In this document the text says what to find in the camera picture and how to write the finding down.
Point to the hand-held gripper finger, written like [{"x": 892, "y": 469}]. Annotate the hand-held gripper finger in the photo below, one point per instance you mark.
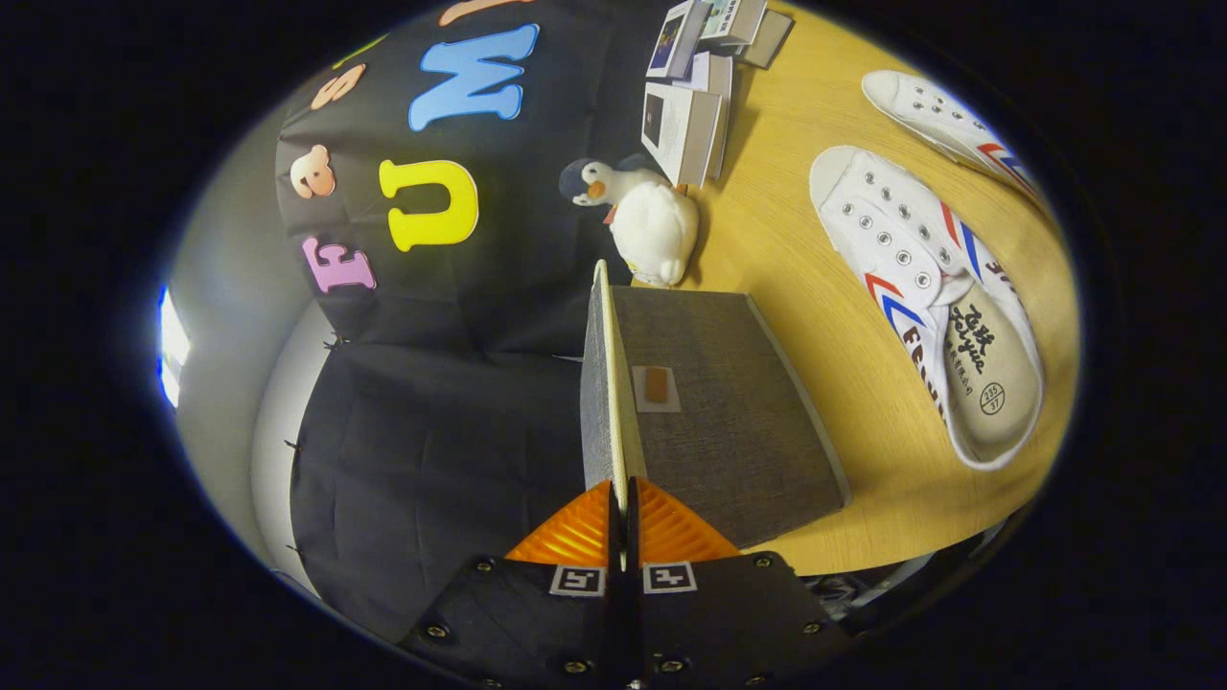
[
  {"x": 614, "y": 565},
  {"x": 634, "y": 565}
]

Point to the grey fabric storage box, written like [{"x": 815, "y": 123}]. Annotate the grey fabric storage box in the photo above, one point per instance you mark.
[{"x": 729, "y": 422}]

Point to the white striped canvas shoe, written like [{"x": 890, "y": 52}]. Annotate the white striped canvas shoe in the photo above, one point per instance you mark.
[
  {"x": 901, "y": 249},
  {"x": 935, "y": 110}
]

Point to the white plush toy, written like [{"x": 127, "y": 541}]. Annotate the white plush toy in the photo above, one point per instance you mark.
[{"x": 657, "y": 235}]

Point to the penguin plush toy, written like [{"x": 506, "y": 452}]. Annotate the penguin plush toy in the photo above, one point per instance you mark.
[{"x": 587, "y": 177}]

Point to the white book with portrait cover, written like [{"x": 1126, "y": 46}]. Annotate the white book with portrait cover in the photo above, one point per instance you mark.
[{"x": 685, "y": 129}]

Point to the large ceiling light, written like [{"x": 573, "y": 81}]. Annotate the large ceiling light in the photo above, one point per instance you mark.
[{"x": 173, "y": 350}]

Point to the plain white book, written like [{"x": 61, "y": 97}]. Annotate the plain white book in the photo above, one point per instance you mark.
[{"x": 715, "y": 72}]

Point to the book with blue picture cover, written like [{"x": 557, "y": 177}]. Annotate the book with blue picture cover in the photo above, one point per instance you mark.
[{"x": 671, "y": 38}]

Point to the grey book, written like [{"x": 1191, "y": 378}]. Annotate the grey book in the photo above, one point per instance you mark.
[{"x": 772, "y": 43}]

